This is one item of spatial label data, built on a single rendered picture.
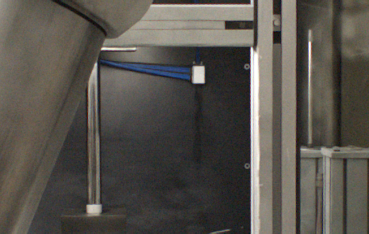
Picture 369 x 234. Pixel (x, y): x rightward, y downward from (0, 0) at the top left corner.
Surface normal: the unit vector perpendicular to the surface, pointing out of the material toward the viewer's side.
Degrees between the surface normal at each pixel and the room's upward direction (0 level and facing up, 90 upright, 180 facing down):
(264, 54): 90
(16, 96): 94
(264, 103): 90
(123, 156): 90
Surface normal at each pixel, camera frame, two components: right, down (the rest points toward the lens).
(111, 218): 0.07, 0.05
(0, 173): 0.65, 0.18
